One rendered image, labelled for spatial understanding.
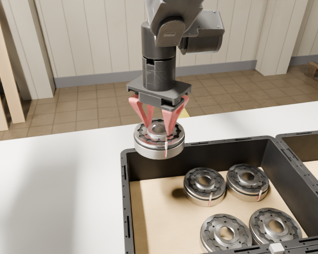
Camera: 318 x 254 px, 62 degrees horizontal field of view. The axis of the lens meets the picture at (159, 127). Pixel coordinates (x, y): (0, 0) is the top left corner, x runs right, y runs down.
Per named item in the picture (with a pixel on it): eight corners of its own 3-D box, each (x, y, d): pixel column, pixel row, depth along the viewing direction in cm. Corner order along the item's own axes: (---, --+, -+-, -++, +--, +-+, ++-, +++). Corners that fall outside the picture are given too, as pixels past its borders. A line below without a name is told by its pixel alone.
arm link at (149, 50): (138, 13, 42) (144, 21, 38) (178, 12, 44) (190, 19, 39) (139, 56, 46) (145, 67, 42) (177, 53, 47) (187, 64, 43)
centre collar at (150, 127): (149, 139, 50) (149, 137, 50) (145, 126, 54) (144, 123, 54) (174, 136, 51) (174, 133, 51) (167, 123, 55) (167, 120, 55)
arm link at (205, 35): (149, -34, 35) (161, 21, 32) (229, -35, 37) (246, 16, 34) (142, 26, 46) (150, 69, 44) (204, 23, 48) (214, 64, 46)
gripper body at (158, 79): (145, 81, 52) (144, 44, 48) (192, 93, 48) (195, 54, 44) (125, 93, 48) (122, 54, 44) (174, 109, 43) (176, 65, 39)
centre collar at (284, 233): (271, 241, 52) (272, 239, 52) (258, 219, 56) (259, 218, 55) (293, 236, 53) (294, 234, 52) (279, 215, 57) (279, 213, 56)
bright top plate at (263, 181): (239, 198, 61) (240, 196, 61) (220, 169, 69) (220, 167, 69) (277, 189, 63) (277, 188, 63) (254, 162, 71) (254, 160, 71)
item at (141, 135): (139, 151, 48) (139, 149, 48) (130, 123, 56) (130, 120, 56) (191, 144, 50) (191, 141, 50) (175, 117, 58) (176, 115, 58)
